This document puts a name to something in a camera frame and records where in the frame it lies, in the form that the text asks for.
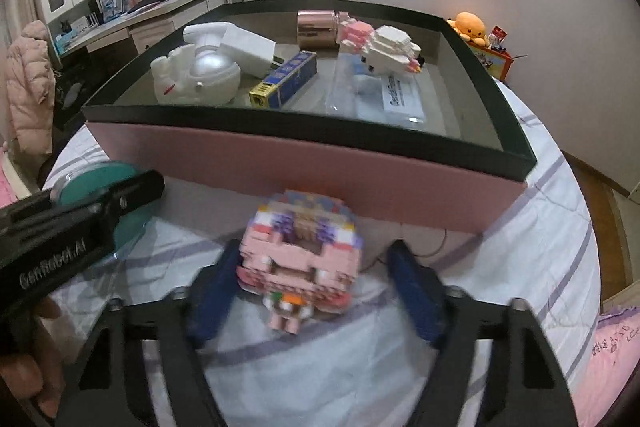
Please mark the blue and yellow small carton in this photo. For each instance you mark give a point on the blue and yellow small carton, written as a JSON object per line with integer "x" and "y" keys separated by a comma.
{"x": 285, "y": 79}

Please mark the rose gold round tin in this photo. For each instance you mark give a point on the rose gold round tin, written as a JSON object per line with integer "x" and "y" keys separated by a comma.
{"x": 316, "y": 29}

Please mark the blue box on desk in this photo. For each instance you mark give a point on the blue box on desk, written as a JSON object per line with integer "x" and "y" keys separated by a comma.
{"x": 111, "y": 2}

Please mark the pink brick block house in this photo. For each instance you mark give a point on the pink brick block house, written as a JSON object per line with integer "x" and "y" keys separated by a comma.
{"x": 300, "y": 252}

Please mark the pink box with dark rim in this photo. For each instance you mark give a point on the pink box with dark rim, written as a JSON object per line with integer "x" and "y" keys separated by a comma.
{"x": 300, "y": 167}

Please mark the white charger plug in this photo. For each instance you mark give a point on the white charger plug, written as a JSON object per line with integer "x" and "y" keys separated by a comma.
{"x": 247, "y": 49}

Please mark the black office chair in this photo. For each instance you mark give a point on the black office chair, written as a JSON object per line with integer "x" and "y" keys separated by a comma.
{"x": 70, "y": 92}

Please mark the cream curtain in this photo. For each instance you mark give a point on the cream curtain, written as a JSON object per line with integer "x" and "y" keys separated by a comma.
{"x": 10, "y": 7}

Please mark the white and pink block figure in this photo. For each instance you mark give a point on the white and pink block figure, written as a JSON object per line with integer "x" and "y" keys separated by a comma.
{"x": 392, "y": 49}

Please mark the white desk with drawers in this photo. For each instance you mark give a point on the white desk with drawers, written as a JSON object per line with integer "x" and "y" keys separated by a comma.
{"x": 125, "y": 22}

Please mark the small items in storage box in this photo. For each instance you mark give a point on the small items in storage box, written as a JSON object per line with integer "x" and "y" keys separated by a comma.
{"x": 500, "y": 34}

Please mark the person's left hand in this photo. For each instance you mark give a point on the person's left hand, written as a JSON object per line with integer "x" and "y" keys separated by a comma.
{"x": 30, "y": 372}

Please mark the clear plastic case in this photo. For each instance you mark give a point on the clear plastic case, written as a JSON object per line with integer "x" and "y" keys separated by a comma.
{"x": 380, "y": 102}

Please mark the red printed storage box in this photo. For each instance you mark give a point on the red printed storage box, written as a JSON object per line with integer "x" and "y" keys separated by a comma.
{"x": 492, "y": 57}

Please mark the small pink block figure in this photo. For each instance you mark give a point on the small pink block figure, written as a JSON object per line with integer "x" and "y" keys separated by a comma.
{"x": 356, "y": 32}

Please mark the pink cloth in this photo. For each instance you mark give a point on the pink cloth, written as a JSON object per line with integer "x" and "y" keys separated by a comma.
{"x": 7, "y": 177}

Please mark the orange octopus plush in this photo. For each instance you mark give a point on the orange octopus plush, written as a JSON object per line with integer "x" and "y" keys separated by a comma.
{"x": 470, "y": 27}

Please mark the teal round container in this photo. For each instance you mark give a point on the teal round container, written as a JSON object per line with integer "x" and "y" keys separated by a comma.
{"x": 100, "y": 182}

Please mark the white astronaut figurine silver visor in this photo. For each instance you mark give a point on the white astronaut figurine silver visor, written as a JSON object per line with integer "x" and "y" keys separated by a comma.
{"x": 195, "y": 74}

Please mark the pink puffer jacket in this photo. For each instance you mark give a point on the pink puffer jacket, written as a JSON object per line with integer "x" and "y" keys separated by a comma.
{"x": 30, "y": 87}

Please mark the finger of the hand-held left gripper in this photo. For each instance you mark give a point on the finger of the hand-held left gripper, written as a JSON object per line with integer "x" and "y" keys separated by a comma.
{"x": 132, "y": 197}

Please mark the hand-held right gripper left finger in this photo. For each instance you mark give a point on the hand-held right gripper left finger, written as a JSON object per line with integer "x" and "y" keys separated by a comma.
{"x": 215, "y": 294}

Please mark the pink quilt with writing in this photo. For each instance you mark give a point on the pink quilt with writing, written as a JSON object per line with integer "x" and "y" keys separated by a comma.
{"x": 615, "y": 357}

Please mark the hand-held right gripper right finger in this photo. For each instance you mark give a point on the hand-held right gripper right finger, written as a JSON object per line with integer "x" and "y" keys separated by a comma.
{"x": 415, "y": 294}

